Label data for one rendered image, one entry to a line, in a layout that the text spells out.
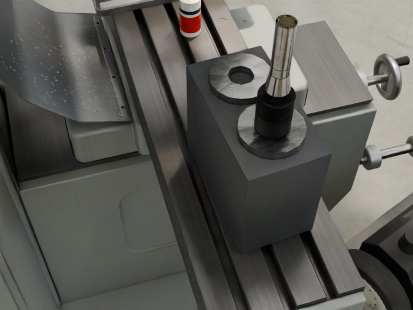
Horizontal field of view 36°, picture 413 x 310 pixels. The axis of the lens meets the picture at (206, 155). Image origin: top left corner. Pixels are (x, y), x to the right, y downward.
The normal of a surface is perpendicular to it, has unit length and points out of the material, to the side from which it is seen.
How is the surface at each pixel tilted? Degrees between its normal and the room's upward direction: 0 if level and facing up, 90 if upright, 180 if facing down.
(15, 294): 89
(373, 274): 2
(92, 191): 90
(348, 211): 0
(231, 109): 0
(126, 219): 90
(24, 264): 88
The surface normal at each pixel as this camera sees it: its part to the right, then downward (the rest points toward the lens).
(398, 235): 0.00, -0.62
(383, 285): 0.18, -0.37
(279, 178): 0.37, 0.73
